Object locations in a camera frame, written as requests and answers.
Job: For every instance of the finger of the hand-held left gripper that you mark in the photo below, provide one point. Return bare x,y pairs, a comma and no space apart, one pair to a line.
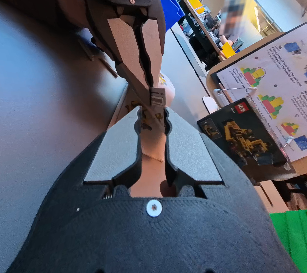
154,43
127,45

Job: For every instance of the grey divider panel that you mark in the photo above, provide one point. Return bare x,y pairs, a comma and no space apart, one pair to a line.
189,50

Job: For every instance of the wooden display board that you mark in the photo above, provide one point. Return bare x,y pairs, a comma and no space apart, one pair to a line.
213,79

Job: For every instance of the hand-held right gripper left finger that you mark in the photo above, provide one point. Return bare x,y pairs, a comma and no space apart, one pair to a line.
112,155

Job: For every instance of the green plastic bin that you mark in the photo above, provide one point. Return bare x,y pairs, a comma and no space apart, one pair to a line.
292,237

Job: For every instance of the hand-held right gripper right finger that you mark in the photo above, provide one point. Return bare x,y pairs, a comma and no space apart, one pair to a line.
189,153

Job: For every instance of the lego instruction booklet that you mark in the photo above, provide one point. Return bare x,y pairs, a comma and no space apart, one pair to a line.
153,143

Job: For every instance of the white stand foot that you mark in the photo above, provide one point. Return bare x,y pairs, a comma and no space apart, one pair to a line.
209,105

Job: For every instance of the white printed instruction sheet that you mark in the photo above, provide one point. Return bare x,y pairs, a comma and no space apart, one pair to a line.
271,81

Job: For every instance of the cluttered wooden workbench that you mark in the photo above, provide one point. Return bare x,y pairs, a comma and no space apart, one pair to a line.
203,24

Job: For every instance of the small grey lego piece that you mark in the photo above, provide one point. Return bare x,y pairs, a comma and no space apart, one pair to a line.
157,97

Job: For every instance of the blue plastic bin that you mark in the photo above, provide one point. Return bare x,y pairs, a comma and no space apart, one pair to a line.
169,7

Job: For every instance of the black lego set box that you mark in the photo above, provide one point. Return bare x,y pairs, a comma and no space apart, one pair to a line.
244,139

